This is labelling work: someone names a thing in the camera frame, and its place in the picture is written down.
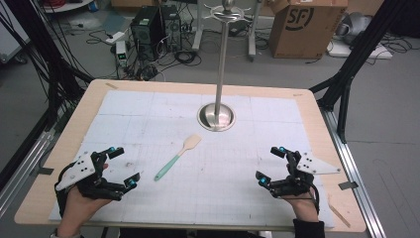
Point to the large black computer tower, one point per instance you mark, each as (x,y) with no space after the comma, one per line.
(145,33)

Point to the white stand leg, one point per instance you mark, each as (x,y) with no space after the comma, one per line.
(253,36)
(198,29)

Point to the black tape piece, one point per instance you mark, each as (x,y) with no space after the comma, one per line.
(45,171)

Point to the brown cardboard box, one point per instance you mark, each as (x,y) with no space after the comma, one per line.
(303,29)

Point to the grey round appliance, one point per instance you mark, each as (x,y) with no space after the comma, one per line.
(355,26)

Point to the white power strip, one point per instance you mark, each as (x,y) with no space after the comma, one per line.
(115,37)

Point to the white grid mat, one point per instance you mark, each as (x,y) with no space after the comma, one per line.
(204,198)

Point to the person's left hand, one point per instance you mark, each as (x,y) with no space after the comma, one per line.
(81,208)

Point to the metal hook stand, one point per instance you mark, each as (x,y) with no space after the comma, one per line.
(220,72)

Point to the white flat board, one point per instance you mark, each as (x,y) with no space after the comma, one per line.
(340,51)

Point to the white device with green display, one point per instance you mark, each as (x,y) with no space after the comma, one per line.
(121,53)

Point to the small black computer tower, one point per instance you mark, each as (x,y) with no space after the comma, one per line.
(172,26)

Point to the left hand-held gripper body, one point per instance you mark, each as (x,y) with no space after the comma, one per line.
(86,170)

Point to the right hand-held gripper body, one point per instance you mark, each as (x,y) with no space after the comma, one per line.
(298,175)

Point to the thin wooden stick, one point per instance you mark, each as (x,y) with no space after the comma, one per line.
(340,214)

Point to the black frame strut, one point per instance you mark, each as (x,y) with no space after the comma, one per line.
(49,66)
(360,49)

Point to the aluminium rail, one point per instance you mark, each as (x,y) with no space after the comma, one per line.
(23,172)
(356,178)

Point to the grey tape piece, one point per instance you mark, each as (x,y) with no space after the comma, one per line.
(348,185)

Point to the brown tape strip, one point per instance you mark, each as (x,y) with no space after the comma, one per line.
(297,95)
(111,86)

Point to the person's right hand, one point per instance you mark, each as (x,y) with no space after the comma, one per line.
(305,206)

